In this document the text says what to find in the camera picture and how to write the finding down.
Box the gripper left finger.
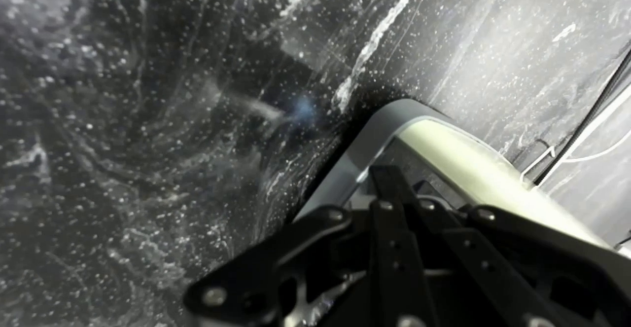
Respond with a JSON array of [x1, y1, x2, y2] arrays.
[[182, 164, 440, 327]]

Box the black cable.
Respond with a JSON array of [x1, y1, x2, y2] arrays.
[[533, 46, 631, 186]]

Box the white cable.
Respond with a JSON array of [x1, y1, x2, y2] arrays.
[[519, 84, 631, 187]]

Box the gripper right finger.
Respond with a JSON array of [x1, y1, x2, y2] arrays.
[[413, 196, 631, 327]]

